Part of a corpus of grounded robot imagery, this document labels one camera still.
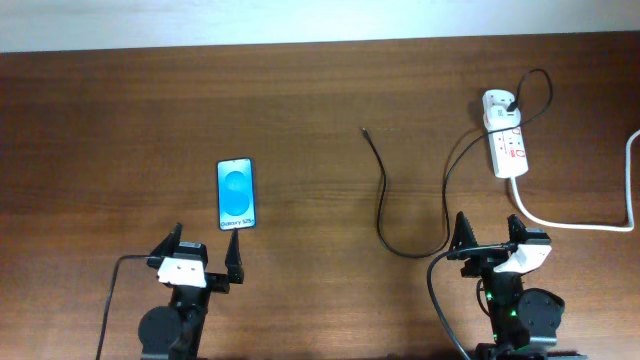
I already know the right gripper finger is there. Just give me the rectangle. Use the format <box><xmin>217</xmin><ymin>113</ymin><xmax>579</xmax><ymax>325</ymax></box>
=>
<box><xmin>449</xmin><ymin>211</ymin><xmax>479</xmax><ymax>251</ymax></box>
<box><xmin>507</xmin><ymin>214</ymin><xmax>527</xmax><ymax>244</ymax></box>

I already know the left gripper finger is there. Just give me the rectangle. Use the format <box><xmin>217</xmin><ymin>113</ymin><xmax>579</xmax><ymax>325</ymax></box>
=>
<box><xmin>150</xmin><ymin>223</ymin><xmax>183</xmax><ymax>257</ymax></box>
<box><xmin>225</xmin><ymin>229</ymin><xmax>245</xmax><ymax>284</ymax></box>

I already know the blue Samsung Galaxy smartphone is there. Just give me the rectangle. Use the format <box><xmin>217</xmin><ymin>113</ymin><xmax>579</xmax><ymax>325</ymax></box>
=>
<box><xmin>217</xmin><ymin>158</ymin><xmax>256</xmax><ymax>231</ymax></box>

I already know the black USB charging cable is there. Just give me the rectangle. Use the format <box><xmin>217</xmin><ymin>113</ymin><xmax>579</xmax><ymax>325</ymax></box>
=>
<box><xmin>361</xmin><ymin>68</ymin><xmax>554</xmax><ymax>260</ymax></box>

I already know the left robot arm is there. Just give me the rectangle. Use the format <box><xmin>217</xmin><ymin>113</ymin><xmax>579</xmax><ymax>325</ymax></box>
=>
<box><xmin>138</xmin><ymin>223</ymin><xmax>244</xmax><ymax>360</ymax></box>

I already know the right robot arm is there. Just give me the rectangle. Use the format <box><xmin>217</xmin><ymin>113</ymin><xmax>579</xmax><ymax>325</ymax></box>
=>
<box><xmin>446</xmin><ymin>212</ymin><xmax>585</xmax><ymax>360</ymax></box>

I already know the white USB charger plug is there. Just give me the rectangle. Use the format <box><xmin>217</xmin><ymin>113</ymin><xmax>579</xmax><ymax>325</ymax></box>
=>
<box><xmin>483</xmin><ymin>97</ymin><xmax>521</xmax><ymax>131</ymax></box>

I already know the white power strip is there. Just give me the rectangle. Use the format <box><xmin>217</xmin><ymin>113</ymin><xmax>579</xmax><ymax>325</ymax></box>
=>
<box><xmin>482</xmin><ymin>89</ymin><xmax>529</xmax><ymax>179</ymax></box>

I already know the left camera black cable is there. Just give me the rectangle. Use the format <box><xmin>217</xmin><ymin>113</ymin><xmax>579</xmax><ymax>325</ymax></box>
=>
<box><xmin>94</xmin><ymin>254</ymin><xmax>162</xmax><ymax>360</ymax></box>

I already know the camera black cable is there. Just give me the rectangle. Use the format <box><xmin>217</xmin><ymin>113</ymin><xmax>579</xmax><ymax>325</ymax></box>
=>
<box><xmin>426</xmin><ymin>241</ymin><xmax>518</xmax><ymax>360</ymax></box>
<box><xmin>94</xmin><ymin>254</ymin><xmax>162</xmax><ymax>360</ymax></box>

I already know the right camera black cable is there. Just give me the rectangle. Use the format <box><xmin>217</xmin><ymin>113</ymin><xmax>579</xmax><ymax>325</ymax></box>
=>
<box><xmin>426</xmin><ymin>241</ymin><xmax>518</xmax><ymax>360</ymax></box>

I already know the white power strip cord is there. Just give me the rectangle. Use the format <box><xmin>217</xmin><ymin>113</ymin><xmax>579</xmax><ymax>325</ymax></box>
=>
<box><xmin>508</xmin><ymin>129</ymin><xmax>640</xmax><ymax>233</ymax></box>

